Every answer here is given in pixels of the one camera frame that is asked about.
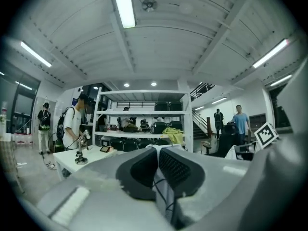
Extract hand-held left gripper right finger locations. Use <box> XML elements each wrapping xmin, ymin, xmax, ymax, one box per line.
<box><xmin>158</xmin><ymin>145</ymin><xmax>251</xmax><ymax>231</ymax></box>

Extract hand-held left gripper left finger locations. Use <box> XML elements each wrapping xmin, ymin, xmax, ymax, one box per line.
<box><xmin>36</xmin><ymin>147</ymin><xmax>174</xmax><ymax>231</ymax></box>

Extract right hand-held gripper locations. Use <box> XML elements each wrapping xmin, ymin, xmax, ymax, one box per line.
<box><xmin>237</xmin><ymin>122</ymin><xmax>308</xmax><ymax>231</ymax></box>

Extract dark cubby cabinet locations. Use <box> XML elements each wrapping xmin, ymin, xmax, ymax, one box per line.
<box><xmin>248</xmin><ymin>113</ymin><xmax>267</xmax><ymax>130</ymax></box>

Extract yellow-green cloth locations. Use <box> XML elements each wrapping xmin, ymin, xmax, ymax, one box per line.
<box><xmin>162</xmin><ymin>127</ymin><xmax>185</xmax><ymax>144</ymax></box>

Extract white table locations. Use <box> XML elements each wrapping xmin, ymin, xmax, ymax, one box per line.
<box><xmin>52</xmin><ymin>144</ymin><xmax>119</xmax><ymax>180</ymax></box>

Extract group of black bags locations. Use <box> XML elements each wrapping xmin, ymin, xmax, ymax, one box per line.
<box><xmin>100</xmin><ymin>101</ymin><xmax>187</xmax><ymax>153</ymax></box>

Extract black metal staircase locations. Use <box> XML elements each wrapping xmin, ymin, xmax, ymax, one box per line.
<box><xmin>189</xmin><ymin>82</ymin><xmax>216</xmax><ymax>140</ymax></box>

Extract white metal shelf rack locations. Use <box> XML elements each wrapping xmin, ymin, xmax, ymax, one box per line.
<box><xmin>92</xmin><ymin>87</ymin><xmax>194</xmax><ymax>154</ymax></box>

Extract beige checked cloth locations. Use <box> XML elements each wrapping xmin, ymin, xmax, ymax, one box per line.
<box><xmin>0</xmin><ymin>135</ymin><xmax>19</xmax><ymax>178</ymax></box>

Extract white round ceiling disc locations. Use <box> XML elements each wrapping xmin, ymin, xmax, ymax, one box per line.
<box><xmin>179</xmin><ymin>2</ymin><xmax>194</xmax><ymax>14</ymax></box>

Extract round ceiling detector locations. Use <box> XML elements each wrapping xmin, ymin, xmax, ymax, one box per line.
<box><xmin>141</xmin><ymin>0</ymin><xmax>158</xmax><ymax>12</ymax></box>

